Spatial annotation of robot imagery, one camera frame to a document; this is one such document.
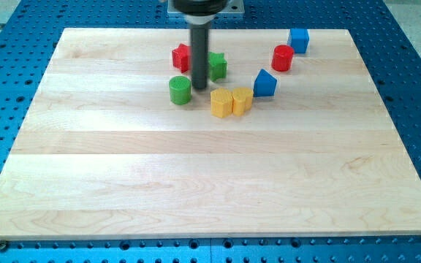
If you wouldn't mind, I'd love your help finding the yellow hexagon block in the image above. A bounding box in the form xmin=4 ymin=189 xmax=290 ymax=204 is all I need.
xmin=210 ymin=88 xmax=233 ymax=118

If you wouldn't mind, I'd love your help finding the green cylinder block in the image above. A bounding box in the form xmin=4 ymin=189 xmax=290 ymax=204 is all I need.
xmin=169 ymin=76 xmax=191 ymax=105

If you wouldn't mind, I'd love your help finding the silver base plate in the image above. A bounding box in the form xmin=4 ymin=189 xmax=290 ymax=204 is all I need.
xmin=167 ymin=0 xmax=245 ymax=18

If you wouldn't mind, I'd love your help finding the light wooden board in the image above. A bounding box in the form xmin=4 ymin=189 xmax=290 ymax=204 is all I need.
xmin=0 ymin=28 xmax=421 ymax=240

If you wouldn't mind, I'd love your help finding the red cylinder block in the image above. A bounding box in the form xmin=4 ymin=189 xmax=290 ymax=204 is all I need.
xmin=271 ymin=45 xmax=295 ymax=72

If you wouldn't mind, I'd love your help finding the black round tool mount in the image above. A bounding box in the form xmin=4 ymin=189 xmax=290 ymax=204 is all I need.
xmin=172 ymin=0 xmax=227 ymax=16

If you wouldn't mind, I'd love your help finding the blue cube block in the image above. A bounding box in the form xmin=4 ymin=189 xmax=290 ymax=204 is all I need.
xmin=287 ymin=28 xmax=310 ymax=53

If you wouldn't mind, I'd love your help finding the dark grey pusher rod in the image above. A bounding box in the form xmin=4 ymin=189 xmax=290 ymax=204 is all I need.
xmin=189 ymin=15 xmax=213 ymax=90

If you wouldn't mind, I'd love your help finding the green star block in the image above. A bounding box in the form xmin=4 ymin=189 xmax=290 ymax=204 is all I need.
xmin=208 ymin=52 xmax=227 ymax=81

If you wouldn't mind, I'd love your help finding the red star block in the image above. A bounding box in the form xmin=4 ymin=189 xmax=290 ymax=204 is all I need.
xmin=172 ymin=43 xmax=191 ymax=73

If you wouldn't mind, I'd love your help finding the blue pentagon block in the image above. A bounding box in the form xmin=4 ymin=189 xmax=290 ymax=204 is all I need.
xmin=253 ymin=69 xmax=277 ymax=97

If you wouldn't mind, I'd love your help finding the blue perforated metal table plate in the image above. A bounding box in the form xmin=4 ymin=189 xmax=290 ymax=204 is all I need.
xmin=0 ymin=1 xmax=421 ymax=262

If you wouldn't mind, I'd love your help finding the yellow heart block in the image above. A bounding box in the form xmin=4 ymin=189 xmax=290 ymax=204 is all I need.
xmin=232 ymin=87 xmax=254 ymax=116

